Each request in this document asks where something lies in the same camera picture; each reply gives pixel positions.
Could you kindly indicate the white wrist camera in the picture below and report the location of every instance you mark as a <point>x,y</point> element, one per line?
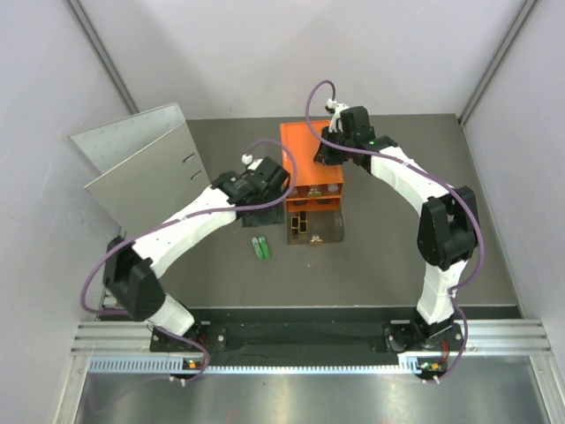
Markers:
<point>250,162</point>
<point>335,108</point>

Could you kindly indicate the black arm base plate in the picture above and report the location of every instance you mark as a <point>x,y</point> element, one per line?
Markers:
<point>269,338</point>

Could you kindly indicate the orange drawer box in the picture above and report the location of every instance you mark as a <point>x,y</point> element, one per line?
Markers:
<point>297,137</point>

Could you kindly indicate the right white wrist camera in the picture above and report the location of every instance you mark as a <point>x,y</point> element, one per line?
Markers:
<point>335,108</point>

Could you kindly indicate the clear acrylic drawer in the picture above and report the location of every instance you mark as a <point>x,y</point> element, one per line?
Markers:
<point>323,191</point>

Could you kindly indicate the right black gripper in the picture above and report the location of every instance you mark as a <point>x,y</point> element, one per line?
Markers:
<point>324,155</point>

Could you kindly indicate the grey metal panel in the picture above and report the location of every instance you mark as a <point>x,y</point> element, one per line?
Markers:
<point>149,167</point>

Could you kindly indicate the green lipstick tube left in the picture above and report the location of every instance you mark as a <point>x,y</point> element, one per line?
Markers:
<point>257,248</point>

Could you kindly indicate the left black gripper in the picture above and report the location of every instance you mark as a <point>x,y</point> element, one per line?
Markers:
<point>274,216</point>

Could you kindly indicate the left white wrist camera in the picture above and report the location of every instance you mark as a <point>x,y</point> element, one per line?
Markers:
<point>250,162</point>

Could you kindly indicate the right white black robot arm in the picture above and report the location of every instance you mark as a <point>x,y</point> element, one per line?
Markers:
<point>449,233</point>

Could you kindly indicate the slotted grey cable duct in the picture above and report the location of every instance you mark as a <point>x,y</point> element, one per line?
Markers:
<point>179,366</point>

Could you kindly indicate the green lipstick tube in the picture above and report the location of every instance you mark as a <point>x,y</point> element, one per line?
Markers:
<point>264,247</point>
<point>257,248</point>

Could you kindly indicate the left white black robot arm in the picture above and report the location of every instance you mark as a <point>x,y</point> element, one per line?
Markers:
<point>133,270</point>

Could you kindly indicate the aluminium frame rail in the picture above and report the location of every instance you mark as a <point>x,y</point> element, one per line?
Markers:
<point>511,337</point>

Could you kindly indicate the gold black compact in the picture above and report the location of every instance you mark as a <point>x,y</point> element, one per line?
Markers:
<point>302,222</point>
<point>294,225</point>

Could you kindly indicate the green lipstick tube right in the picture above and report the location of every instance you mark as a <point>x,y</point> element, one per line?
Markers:
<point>264,247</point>

